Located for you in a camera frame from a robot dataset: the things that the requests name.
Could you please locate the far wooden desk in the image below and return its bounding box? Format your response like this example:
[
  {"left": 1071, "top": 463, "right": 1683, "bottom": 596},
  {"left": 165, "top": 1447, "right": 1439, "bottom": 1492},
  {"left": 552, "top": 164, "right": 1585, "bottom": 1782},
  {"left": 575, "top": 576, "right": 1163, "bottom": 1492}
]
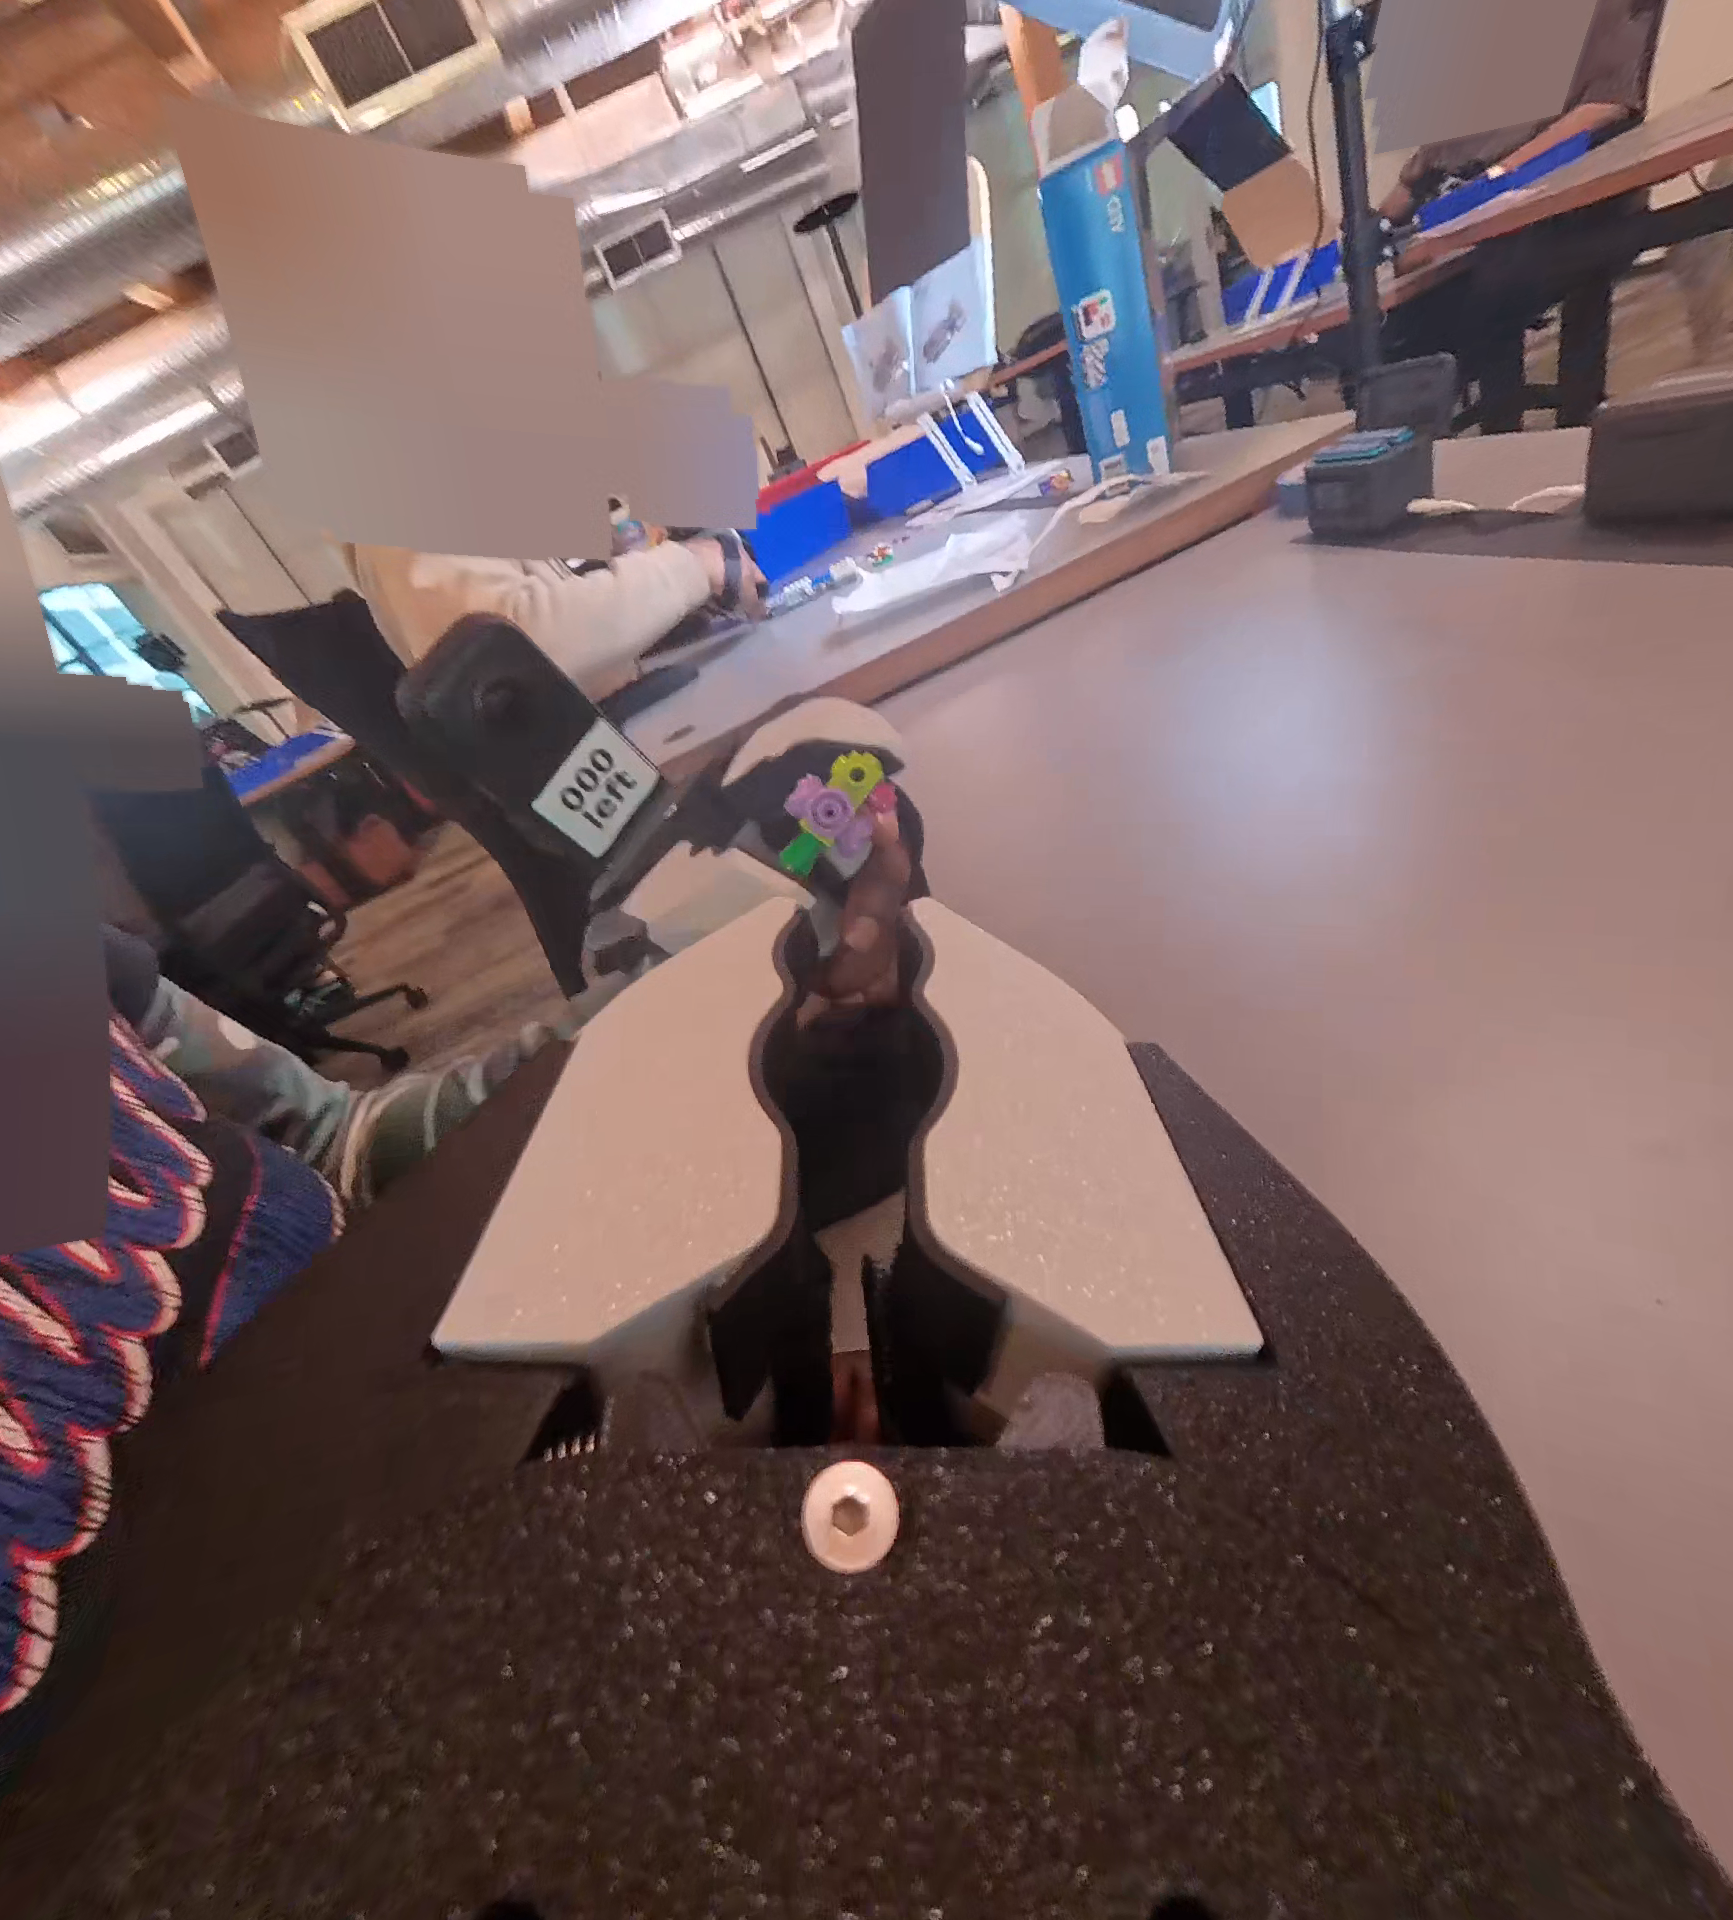
[{"left": 1163, "top": 50, "right": 1733, "bottom": 441}]

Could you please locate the blue red printed shirt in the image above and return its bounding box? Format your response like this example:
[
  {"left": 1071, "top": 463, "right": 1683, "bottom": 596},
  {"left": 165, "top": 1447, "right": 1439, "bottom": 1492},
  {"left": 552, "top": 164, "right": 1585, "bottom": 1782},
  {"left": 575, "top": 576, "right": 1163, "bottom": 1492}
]
[{"left": 0, "top": 1021, "right": 345, "bottom": 1920}]

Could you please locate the torn white paper bag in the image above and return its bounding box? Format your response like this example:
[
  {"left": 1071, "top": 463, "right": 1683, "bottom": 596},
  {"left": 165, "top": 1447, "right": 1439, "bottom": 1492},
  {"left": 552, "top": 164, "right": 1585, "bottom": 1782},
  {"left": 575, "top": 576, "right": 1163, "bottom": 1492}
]
[{"left": 1042, "top": 466, "right": 1215, "bottom": 522}]

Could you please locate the ceiling air vent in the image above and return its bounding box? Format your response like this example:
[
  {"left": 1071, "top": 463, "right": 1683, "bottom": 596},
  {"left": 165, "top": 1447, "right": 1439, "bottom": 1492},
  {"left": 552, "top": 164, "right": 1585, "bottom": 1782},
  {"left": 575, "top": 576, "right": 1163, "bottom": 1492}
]
[{"left": 280, "top": 0, "right": 504, "bottom": 133}]

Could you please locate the black stand pole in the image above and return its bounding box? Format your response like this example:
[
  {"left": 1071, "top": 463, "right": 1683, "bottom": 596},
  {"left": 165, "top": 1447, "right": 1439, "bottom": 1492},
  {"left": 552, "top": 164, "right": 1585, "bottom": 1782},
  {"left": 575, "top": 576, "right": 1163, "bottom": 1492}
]
[{"left": 1318, "top": 0, "right": 1386, "bottom": 411}]

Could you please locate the black office chair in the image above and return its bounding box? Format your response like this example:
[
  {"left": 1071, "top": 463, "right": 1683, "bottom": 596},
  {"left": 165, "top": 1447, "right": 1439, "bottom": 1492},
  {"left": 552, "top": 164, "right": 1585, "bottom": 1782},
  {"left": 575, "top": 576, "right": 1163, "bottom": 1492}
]
[
  {"left": 217, "top": 590, "right": 705, "bottom": 996},
  {"left": 92, "top": 764, "right": 431, "bottom": 1072}
]

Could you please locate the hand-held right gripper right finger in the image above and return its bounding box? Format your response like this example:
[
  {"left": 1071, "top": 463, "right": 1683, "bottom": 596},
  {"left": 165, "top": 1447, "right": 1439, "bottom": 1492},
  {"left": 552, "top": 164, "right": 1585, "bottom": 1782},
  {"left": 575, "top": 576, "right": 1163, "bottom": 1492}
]
[{"left": 864, "top": 896, "right": 1266, "bottom": 1446}]

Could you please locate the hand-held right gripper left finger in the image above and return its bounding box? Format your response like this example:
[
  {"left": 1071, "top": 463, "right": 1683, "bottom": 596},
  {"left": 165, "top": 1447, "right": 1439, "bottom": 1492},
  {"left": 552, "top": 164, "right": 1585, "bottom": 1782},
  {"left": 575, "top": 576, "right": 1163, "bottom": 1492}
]
[{"left": 431, "top": 896, "right": 831, "bottom": 1446}]

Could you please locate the black battery charging case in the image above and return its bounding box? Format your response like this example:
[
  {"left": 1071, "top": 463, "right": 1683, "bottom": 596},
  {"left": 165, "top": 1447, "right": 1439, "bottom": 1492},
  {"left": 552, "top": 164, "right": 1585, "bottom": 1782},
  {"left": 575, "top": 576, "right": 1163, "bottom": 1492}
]
[{"left": 1300, "top": 351, "right": 1463, "bottom": 542}]

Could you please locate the purple toy flower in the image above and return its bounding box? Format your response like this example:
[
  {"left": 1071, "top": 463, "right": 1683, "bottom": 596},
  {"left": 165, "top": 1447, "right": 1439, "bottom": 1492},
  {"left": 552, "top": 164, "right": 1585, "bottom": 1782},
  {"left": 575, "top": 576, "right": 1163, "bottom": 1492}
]
[{"left": 779, "top": 747, "right": 903, "bottom": 881}]

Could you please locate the grey hard case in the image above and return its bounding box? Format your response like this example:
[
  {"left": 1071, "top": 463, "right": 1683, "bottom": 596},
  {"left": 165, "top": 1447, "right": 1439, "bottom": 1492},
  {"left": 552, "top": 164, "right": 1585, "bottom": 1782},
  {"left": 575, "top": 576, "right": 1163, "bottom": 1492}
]
[{"left": 1580, "top": 351, "right": 1733, "bottom": 528}]

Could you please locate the tall blue box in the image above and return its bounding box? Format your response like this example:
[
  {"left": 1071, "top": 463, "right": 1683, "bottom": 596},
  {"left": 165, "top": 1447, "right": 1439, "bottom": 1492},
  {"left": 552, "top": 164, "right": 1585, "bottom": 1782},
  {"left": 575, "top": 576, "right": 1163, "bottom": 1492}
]
[{"left": 1026, "top": 68, "right": 1185, "bottom": 480}]

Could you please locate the crumpled white paper bag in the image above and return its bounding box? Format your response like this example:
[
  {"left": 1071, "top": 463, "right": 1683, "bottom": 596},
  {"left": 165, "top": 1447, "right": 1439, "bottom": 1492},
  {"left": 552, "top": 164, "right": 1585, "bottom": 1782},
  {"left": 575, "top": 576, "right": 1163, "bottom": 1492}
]
[{"left": 829, "top": 514, "right": 1035, "bottom": 626}]

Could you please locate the open instruction booklet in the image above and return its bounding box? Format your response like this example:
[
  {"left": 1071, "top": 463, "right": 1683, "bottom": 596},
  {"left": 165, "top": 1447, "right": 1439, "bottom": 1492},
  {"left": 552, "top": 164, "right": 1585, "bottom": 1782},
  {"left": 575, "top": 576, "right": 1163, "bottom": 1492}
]
[{"left": 840, "top": 246, "right": 1003, "bottom": 425}]

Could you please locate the person's left hand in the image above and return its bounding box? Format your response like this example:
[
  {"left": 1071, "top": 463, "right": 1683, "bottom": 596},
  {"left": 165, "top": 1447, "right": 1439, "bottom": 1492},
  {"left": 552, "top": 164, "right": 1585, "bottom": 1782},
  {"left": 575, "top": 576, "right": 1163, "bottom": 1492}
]
[{"left": 788, "top": 818, "right": 930, "bottom": 1041}]

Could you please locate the wood-edged grey desk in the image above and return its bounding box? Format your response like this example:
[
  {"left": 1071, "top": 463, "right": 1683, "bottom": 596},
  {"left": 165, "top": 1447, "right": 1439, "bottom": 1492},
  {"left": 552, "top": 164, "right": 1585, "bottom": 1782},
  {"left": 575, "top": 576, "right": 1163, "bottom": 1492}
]
[{"left": 639, "top": 409, "right": 1358, "bottom": 770}]

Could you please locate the person's left forearm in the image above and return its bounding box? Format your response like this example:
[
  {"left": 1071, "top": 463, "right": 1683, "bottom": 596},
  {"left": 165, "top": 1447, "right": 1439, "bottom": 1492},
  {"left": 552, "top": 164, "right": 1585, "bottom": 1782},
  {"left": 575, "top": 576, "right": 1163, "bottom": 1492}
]
[{"left": 107, "top": 931, "right": 575, "bottom": 1206}]

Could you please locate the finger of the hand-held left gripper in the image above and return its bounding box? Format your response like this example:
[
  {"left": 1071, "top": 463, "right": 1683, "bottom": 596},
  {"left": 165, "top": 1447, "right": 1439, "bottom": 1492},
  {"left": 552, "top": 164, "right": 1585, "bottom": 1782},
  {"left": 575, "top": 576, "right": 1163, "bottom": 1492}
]
[
  {"left": 608, "top": 856, "right": 810, "bottom": 972},
  {"left": 723, "top": 698, "right": 905, "bottom": 784}
]

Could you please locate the wall air vent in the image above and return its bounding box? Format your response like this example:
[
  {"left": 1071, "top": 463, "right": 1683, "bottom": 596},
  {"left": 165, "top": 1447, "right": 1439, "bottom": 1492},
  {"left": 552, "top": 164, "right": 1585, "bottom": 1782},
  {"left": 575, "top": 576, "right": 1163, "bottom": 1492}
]
[{"left": 592, "top": 213, "right": 682, "bottom": 291}]

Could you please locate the clear book stand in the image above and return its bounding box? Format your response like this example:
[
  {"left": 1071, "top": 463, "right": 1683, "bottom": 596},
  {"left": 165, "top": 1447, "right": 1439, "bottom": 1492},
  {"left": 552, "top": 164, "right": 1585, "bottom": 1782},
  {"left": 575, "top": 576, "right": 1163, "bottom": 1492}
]
[{"left": 888, "top": 373, "right": 1026, "bottom": 487}]

